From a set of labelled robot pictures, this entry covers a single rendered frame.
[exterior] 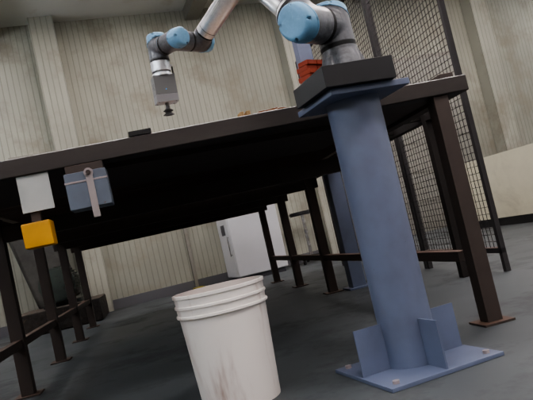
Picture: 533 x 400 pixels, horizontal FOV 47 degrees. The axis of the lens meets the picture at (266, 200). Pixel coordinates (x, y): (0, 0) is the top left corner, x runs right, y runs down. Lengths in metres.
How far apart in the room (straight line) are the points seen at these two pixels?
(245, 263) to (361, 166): 5.65
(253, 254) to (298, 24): 5.78
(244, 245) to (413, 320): 5.66
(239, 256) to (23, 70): 3.63
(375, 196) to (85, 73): 6.87
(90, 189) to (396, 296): 1.02
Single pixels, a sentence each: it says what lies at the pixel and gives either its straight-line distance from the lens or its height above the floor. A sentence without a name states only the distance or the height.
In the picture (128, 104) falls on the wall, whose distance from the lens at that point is 8.36.
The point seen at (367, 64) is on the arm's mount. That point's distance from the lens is 1.86.
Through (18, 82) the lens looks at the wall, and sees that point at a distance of 8.42.
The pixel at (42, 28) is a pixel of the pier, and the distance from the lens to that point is 8.39.
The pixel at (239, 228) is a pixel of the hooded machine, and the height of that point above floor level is 0.64.
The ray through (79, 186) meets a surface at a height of 0.78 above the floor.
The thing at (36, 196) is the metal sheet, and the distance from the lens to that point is 2.09.
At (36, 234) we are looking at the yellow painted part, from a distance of 2.06.
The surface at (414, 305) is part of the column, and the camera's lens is 1.90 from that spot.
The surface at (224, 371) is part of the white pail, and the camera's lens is 1.90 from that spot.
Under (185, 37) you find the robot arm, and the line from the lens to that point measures 2.34.
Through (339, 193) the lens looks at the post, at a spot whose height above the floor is 0.66.
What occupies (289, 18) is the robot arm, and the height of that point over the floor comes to 1.11.
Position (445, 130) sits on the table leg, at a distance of 2.35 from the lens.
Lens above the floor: 0.50
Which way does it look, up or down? 3 degrees up
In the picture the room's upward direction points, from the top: 13 degrees counter-clockwise
